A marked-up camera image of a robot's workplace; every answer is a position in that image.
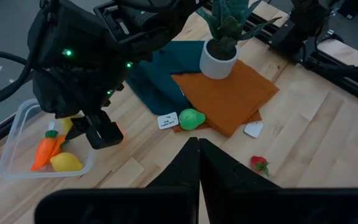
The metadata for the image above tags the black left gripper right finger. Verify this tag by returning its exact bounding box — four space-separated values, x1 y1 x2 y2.
199 138 358 224

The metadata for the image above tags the red toy strawberry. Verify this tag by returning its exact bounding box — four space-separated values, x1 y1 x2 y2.
249 155 270 177

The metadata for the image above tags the yellow toy lemon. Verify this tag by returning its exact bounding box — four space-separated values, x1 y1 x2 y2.
61 115 82 134
49 152 84 172

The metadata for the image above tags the orange cloth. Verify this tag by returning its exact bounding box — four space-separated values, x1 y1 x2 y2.
171 59 280 138

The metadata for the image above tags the white plain tag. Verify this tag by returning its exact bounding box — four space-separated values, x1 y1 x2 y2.
243 121 265 139

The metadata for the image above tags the dark green cloth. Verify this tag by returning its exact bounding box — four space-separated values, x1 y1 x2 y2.
125 40 206 116

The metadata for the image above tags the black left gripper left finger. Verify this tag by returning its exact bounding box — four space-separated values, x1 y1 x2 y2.
34 136 201 224

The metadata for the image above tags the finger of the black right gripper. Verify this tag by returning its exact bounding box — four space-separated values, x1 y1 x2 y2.
85 110 124 150
65 115 88 141

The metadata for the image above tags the orange toy carrot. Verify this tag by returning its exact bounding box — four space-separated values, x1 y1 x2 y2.
30 129 68 172

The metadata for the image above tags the white printed tag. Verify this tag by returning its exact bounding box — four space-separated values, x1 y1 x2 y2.
157 111 180 130

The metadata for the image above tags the clear plastic tupperware container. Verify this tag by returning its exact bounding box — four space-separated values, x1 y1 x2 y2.
0 98 98 180

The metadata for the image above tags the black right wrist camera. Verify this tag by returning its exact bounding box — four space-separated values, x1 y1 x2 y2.
93 0 155 47

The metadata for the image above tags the green toy pear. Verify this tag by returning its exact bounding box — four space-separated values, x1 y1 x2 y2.
178 108 206 131

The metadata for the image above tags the green plant in white pot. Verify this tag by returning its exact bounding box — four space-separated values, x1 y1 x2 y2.
195 0 282 80

